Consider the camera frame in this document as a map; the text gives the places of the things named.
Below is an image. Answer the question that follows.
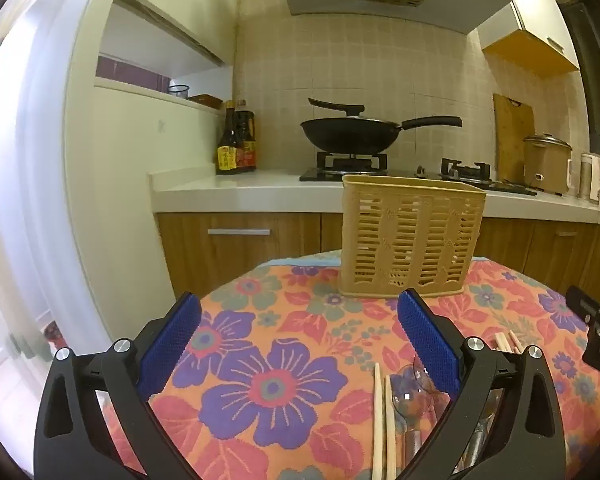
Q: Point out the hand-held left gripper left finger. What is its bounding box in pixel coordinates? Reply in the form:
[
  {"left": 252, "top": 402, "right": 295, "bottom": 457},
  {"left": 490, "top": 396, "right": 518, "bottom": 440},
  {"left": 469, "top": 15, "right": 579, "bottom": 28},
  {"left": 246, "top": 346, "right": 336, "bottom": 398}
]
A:
[{"left": 34, "top": 290, "right": 203, "bottom": 480}]

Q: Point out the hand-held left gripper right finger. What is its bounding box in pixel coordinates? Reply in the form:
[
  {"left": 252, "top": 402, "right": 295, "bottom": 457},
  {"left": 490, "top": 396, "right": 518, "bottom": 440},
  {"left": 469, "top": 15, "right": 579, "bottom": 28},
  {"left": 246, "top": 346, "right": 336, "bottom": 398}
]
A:
[{"left": 397, "top": 288, "right": 567, "bottom": 480}]

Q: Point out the beige slotted plastic utensil basket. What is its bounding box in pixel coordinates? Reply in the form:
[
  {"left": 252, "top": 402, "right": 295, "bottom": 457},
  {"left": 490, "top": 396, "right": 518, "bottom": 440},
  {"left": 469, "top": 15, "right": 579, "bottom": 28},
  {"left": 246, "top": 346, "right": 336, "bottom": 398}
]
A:
[{"left": 337, "top": 174, "right": 487, "bottom": 299}]

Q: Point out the floral orange tablecloth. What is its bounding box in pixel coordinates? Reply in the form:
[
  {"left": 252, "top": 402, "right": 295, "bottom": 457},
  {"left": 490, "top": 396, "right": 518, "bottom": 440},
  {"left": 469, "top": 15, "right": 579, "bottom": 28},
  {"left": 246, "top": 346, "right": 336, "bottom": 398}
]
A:
[{"left": 99, "top": 252, "right": 600, "bottom": 480}]

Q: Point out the white electric kettle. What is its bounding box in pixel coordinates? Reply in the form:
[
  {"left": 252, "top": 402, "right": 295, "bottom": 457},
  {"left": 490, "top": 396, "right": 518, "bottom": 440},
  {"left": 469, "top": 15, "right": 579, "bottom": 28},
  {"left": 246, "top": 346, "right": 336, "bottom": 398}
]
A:
[{"left": 567, "top": 152, "right": 600, "bottom": 205}]

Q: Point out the black gas stove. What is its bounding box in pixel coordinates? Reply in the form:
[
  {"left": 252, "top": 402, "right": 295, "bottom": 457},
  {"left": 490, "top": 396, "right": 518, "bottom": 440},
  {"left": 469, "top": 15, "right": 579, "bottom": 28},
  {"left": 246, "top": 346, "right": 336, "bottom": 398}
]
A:
[{"left": 299, "top": 152, "right": 539, "bottom": 197}]

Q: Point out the beige rice cooker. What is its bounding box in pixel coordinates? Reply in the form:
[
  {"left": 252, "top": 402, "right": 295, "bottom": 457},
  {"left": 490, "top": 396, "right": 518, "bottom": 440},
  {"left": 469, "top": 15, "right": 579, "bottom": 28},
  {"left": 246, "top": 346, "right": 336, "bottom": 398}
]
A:
[{"left": 522, "top": 133, "right": 574, "bottom": 195}]

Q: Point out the white door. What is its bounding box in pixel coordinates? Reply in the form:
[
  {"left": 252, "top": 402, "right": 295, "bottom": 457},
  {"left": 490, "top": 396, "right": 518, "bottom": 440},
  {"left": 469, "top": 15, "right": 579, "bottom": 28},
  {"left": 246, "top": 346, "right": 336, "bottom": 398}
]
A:
[{"left": 0, "top": 7, "right": 103, "bottom": 411}]

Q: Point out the slim dark sauce bottle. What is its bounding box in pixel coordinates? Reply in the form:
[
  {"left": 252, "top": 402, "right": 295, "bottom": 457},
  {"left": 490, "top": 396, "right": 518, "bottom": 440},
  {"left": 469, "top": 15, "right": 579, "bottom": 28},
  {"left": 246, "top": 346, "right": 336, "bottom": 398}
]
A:
[{"left": 215, "top": 100, "right": 239, "bottom": 175}]

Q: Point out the black wok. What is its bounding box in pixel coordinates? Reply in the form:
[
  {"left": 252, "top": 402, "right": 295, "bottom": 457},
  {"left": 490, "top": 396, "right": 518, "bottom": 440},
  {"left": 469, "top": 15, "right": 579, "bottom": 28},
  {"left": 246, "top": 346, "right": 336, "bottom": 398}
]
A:
[{"left": 300, "top": 115, "right": 464, "bottom": 156}]

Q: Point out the wooden cutting board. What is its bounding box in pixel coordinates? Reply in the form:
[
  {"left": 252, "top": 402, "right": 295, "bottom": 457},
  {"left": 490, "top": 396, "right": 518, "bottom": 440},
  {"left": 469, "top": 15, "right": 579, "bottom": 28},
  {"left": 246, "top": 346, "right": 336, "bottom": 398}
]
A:
[{"left": 492, "top": 92, "right": 536, "bottom": 184}]

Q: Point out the brown tray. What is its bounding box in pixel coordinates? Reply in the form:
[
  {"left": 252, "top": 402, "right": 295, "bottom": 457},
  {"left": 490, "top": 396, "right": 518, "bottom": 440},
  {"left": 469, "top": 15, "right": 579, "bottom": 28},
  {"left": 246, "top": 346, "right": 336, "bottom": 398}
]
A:
[{"left": 187, "top": 93, "right": 225, "bottom": 109}]

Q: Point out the long silver drawer handle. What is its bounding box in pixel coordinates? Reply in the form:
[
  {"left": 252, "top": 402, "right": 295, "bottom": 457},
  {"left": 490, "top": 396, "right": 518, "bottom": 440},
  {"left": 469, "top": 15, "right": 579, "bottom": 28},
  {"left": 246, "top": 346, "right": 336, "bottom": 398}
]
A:
[{"left": 207, "top": 228, "right": 271, "bottom": 237}]

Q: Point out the black lid handle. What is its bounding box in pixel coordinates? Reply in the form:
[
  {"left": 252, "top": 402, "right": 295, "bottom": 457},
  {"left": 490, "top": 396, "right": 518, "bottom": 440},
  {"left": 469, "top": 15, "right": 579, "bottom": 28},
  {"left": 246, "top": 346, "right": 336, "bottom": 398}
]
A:
[{"left": 308, "top": 97, "right": 366, "bottom": 118}]

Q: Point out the white wall cabinet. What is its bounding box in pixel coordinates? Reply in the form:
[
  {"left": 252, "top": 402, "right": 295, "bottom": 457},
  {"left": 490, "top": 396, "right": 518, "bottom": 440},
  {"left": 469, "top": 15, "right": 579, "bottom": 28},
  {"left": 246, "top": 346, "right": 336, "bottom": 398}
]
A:
[{"left": 477, "top": 0, "right": 581, "bottom": 79}]

